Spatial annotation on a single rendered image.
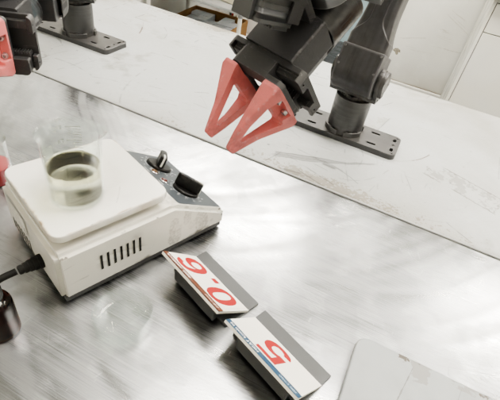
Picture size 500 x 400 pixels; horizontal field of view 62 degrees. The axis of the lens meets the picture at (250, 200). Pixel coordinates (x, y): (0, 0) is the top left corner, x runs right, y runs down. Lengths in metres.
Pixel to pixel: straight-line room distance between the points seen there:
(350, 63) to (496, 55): 2.11
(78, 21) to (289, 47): 0.63
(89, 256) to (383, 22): 0.52
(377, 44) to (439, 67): 2.71
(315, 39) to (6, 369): 0.40
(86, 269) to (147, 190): 0.09
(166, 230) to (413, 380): 0.28
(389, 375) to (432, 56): 3.04
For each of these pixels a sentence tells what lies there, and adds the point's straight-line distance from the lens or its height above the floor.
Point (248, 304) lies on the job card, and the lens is 0.45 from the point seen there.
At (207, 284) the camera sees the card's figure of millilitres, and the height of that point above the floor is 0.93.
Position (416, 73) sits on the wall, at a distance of 3.41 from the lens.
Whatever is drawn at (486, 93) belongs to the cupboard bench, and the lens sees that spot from 2.82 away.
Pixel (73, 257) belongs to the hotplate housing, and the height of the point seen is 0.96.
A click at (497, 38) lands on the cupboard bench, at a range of 2.73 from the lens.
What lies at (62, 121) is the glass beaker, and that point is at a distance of 0.41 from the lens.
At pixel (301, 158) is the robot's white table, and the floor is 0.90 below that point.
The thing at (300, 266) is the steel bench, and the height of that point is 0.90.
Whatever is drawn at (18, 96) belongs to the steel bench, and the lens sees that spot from 0.80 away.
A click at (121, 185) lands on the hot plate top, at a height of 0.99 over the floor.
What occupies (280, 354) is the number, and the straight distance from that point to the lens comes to 0.41.
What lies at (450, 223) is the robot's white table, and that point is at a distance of 0.66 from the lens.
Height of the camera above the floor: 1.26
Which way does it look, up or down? 40 degrees down
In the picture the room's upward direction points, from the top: 11 degrees clockwise
